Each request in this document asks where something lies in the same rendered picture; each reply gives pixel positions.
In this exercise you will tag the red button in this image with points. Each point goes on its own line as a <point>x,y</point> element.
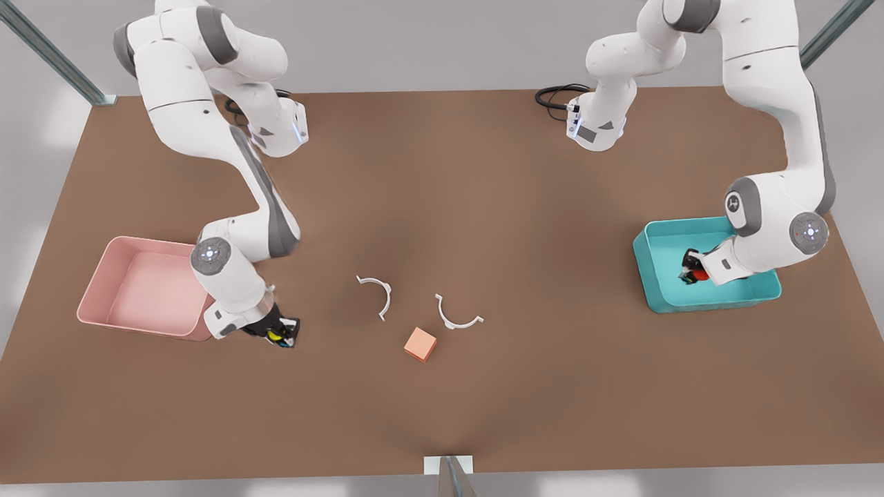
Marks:
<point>700,275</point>

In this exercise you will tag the yellow button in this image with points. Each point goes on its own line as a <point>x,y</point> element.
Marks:
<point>276,336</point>

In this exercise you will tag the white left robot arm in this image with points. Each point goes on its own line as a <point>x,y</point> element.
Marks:
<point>773,103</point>

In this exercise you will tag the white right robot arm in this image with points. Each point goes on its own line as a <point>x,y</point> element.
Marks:
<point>200,131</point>

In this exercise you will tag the blue storage box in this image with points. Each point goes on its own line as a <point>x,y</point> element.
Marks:
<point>697,290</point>

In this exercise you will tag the pink storage box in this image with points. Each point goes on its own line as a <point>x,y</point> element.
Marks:
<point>146,286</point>

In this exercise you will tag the white curved clip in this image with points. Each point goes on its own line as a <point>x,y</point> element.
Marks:
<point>378,293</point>
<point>452,317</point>

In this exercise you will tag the orange cube block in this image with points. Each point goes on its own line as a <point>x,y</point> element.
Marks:
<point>420,343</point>

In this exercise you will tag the silver frame post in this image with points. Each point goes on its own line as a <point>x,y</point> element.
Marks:
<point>452,476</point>
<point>832,31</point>
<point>52,55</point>

